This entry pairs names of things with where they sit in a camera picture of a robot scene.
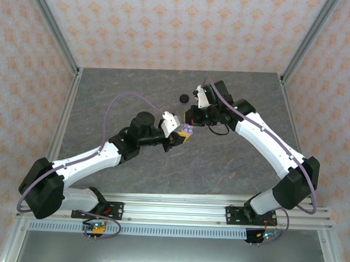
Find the aluminium table side rail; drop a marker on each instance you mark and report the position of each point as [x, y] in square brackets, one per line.
[65, 114]
[291, 118]

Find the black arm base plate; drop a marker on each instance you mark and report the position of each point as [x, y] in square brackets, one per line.
[233, 216]
[114, 211]

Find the aluminium frame corner post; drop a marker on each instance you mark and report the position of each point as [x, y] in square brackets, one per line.
[56, 30]
[306, 41]

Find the aluminium frame leg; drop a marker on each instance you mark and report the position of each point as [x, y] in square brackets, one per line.
[330, 254]
[13, 240]

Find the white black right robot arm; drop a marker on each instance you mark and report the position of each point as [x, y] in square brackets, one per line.
[264, 140]

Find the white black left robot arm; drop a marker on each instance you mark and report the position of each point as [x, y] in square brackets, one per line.
[86, 160]

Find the grey metal sheet panel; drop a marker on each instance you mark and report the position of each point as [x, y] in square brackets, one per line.
[172, 254]

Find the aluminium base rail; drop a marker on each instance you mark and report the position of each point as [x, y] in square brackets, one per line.
[174, 209]

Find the black earbud charging case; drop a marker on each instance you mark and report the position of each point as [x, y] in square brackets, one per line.
[184, 98]

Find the small control circuit board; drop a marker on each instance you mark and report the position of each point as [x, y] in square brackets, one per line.
[96, 226]
[267, 234]

